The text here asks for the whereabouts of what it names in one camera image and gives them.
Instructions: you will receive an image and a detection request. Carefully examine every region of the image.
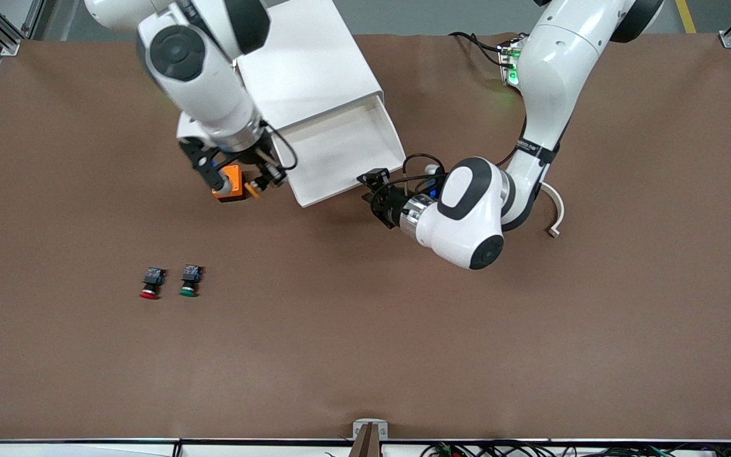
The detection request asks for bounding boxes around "black arm base cable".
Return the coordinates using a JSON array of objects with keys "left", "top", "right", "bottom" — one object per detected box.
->
[{"left": 448, "top": 30, "right": 515, "bottom": 69}]

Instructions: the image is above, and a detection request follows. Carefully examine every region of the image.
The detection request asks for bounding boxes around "brown table mat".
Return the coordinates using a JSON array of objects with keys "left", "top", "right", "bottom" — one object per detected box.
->
[{"left": 0, "top": 32, "right": 731, "bottom": 442}]

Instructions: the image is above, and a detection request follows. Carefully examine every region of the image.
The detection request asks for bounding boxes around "red mushroom push button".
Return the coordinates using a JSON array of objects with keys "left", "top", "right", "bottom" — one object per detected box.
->
[{"left": 139, "top": 267, "right": 167, "bottom": 300}]

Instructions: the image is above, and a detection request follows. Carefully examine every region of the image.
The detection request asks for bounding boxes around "grey metal bracket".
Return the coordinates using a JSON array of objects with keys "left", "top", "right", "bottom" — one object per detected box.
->
[{"left": 352, "top": 419, "right": 389, "bottom": 440}]

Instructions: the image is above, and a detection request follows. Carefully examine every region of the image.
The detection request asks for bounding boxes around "green mushroom push button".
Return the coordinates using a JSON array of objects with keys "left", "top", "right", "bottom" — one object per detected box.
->
[{"left": 179, "top": 264, "right": 204, "bottom": 298}]

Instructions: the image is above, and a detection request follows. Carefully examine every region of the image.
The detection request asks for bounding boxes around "white curved plastic arc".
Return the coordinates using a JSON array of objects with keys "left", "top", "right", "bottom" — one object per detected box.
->
[{"left": 540, "top": 182, "right": 565, "bottom": 239}]

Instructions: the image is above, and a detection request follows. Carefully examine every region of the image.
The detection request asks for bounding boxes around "orange button enclosure box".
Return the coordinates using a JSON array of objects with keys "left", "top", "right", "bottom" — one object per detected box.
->
[{"left": 212, "top": 165, "right": 258, "bottom": 202}]

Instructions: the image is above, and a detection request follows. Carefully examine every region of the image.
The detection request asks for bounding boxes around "white table edge rail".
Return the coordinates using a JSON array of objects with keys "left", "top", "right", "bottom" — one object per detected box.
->
[{"left": 0, "top": 438, "right": 731, "bottom": 457}]

